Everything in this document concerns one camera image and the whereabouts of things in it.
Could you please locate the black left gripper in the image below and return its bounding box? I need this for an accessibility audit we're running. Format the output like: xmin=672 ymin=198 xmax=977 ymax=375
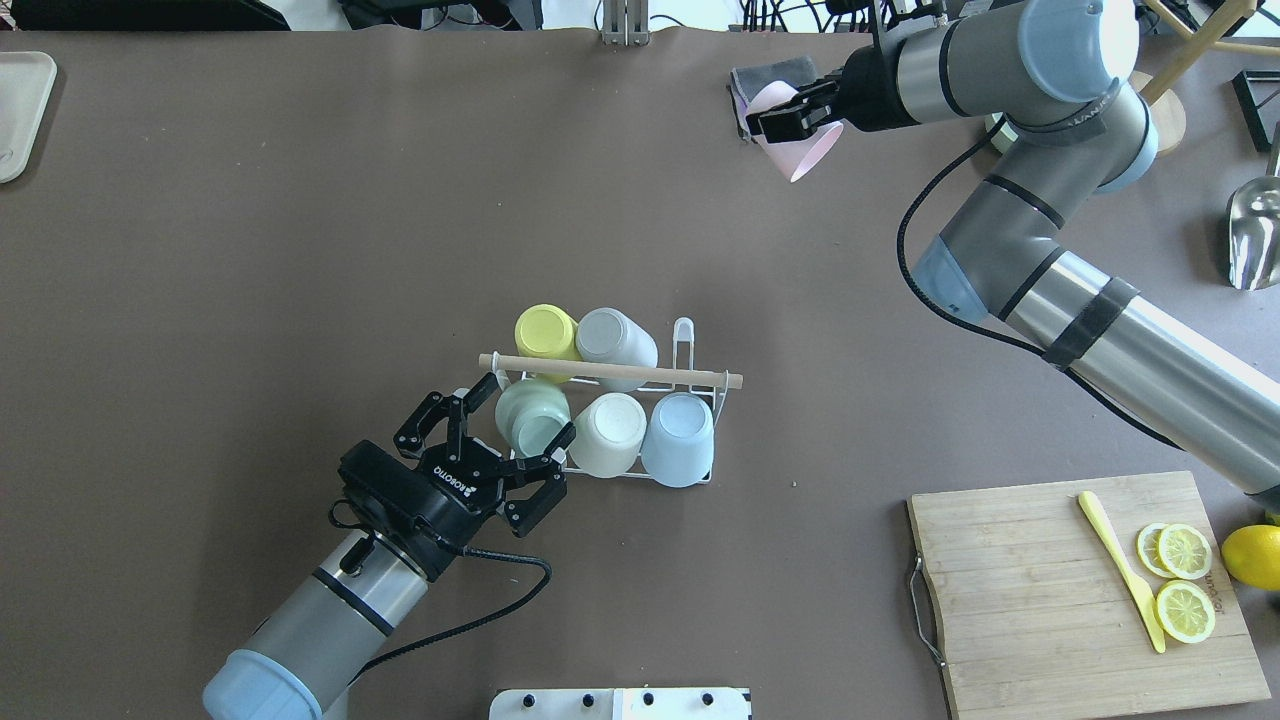
xmin=337 ymin=372 xmax=577 ymax=583

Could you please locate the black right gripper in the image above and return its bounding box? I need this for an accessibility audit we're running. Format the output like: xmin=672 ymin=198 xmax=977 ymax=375
xmin=746 ymin=46 xmax=916 ymax=143

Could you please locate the pink plastic cup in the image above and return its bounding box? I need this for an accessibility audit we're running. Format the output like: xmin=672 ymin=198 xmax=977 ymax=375
xmin=745 ymin=78 xmax=844 ymax=182

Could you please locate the green plastic cup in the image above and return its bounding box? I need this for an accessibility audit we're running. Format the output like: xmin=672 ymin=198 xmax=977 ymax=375
xmin=495 ymin=378 xmax=571 ymax=457

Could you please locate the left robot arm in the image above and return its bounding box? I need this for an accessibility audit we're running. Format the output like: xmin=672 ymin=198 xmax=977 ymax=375
xmin=202 ymin=373 xmax=576 ymax=719

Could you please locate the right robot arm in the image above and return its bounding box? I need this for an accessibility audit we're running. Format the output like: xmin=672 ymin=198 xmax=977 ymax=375
xmin=745 ymin=1 xmax=1279 ymax=512

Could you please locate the white plastic cup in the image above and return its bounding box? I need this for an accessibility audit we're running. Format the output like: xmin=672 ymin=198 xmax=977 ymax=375
xmin=568 ymin=392 xmax=648 ymax=478

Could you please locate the yellow plastic cup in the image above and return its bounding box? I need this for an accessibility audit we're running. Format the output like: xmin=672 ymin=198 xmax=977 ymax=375
xmin=515 ymin=304 xmax=582 ymax=361

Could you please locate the grey plastic cup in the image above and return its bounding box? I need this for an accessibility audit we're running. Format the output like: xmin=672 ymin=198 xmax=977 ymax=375
xmin=575 ymin=307 xmax=658 ymax=366

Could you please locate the light blue plastic cup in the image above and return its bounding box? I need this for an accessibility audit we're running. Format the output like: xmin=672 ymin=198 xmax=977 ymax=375
xmin=640 ymin=392 xmax=716 ymax=488

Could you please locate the grey folded cloth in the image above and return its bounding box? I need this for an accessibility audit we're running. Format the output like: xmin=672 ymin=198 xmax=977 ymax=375
xmin=730 ymin=55 xmax=820 ymax=101

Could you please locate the purple folded cloth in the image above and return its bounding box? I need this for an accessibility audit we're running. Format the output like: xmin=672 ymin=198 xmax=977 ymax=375
xmin=728 ymin=86 xmax=751 ymax=142

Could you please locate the wooden mug tree stand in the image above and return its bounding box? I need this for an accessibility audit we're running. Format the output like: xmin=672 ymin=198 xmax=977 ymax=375
xmin=1135 ymin=1 xmax=1279 ymax=158

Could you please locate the metal scoop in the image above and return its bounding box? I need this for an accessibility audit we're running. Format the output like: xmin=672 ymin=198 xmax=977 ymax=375
xmin=1228 ymin=131 xmax=1279 ymax=291

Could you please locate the wooden cutting board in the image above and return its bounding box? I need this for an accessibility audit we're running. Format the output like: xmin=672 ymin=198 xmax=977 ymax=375
xmin=908 ymin=471 xmax=1271 ymax=719

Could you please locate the lemon slice left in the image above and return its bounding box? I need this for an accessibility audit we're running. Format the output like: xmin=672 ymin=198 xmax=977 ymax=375
xmin=1135 ymin=523 xmax=1213 ymax=582

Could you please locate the lemon slice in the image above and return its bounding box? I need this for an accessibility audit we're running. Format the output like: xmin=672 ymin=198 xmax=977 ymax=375
xmin=1135 ymin=523 xmax=1213 ymax=582
xmin=1155 ymin=579 xmax=1216 ymax=644

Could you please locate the yellow plastic knife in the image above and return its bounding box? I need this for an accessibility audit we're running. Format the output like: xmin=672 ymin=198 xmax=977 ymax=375
xmin=1076 ymin=489 xmax=1167 ymax=653

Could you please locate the beige tray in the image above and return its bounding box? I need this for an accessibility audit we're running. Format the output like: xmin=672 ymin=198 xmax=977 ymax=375
xmin=1 ymin=51 xmax=58 ymax=184

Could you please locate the yellow lemon front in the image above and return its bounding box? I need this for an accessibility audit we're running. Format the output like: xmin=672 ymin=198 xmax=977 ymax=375
xmin=1220 ymin=524 xmax=1279 ymax=592

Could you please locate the lemon slice right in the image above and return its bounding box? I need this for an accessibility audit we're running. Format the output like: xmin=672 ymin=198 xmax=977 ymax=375
xmin=1155 ymin=579 xmax=1216 ymax=644

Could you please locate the white wire cup holder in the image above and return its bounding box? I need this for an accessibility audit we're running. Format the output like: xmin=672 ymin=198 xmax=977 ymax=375
xmin=479 ymin=304 xmax=742 ymax=488

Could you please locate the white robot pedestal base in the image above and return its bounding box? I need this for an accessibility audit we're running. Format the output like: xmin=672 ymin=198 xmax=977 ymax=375
xmin=489 ymin=685 xmax=753 ymax=719

